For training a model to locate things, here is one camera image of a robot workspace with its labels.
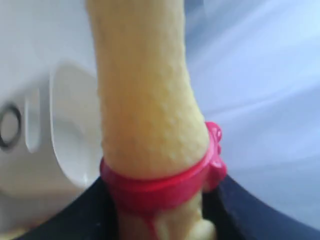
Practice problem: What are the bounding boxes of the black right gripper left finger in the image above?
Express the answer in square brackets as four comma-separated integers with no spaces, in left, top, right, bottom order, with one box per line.
[17,178,118,240]

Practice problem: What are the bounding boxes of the blue grey backdrop cloth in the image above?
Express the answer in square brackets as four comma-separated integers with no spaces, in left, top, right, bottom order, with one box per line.
[185,0,320,228]

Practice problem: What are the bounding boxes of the yellow rubber chicken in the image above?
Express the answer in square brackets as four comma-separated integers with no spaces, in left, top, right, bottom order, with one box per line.
[86,0,227,240]

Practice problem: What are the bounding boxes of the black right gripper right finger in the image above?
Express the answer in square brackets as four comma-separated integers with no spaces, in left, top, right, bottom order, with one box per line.
[203,176,320,240]

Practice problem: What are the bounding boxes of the white bin marked O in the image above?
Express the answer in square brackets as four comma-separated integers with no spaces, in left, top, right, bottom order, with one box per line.
[0,0,106,208]

